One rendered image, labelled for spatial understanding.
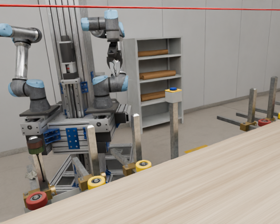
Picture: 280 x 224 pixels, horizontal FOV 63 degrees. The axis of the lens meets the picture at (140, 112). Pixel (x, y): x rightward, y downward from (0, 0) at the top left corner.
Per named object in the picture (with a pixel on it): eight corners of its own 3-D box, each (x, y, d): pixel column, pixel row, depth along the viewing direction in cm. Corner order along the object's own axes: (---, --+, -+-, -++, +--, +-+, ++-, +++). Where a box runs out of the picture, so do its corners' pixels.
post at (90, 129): (96, 206, 125) (84, 124, 111) (102, 204, 126) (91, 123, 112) (98, 210, 122) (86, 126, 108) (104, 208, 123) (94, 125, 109)
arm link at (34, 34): (50, 42, 183) (6, 39, 136) (37, 43, 185) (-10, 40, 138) (47, 27, 180) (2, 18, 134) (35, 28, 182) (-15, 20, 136)
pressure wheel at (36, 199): (30, 217, 99) (24, 194, 96) (49, 209, 103) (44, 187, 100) (32, 229, 93) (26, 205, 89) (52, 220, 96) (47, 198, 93)
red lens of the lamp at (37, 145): (26, 145, 96) (26, 140, 95) (42, 141, 99) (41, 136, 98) (28, 150, 91) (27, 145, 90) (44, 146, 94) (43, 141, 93)
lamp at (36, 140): (36, 184, 102) (26, 139, 95) (49, 179, 104) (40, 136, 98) (38, 190, 97) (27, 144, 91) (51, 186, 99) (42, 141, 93)
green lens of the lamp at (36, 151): (28, 150, 97) (27, 145, 96) (43, 146, 99) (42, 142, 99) (29, 155, 92) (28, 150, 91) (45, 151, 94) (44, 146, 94)
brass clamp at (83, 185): (78, 186, 118) (77, 177, 116) (103, 177, 124) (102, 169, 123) (82, 192, 113) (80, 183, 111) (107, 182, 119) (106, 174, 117)
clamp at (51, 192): (25, 202, 105) (22, 193, 104) (55, 191, 112) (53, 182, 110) (26, 209, 101) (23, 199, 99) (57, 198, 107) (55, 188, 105)
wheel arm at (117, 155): (110, 154, 152) (110, 148, 151) (115, 153, 154) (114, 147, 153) (143, 187, 116) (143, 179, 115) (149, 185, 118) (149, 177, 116)
